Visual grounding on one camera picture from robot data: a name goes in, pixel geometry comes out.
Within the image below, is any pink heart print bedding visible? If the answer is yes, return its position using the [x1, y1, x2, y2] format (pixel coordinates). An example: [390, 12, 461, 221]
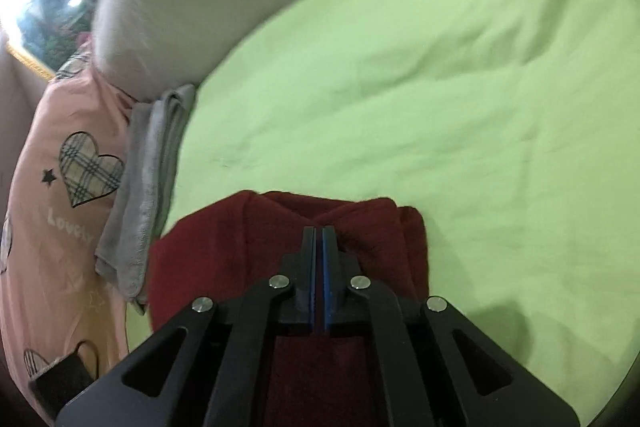
[1, 43, 134, 425]

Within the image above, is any light green bed sheet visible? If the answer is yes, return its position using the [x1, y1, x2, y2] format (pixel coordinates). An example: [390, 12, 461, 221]
[124, 0, 640, 425]

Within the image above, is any black object on bedding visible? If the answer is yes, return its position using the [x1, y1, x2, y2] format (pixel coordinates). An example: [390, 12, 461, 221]
[28, 339, 100, 421]

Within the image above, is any dark red hooded sweater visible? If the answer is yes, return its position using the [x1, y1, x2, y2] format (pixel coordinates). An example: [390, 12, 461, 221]
[148, 191, 428, 426]

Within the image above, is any folded grey towel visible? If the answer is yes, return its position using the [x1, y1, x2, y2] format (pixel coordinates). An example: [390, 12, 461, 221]
[96, 84, 196, 309]

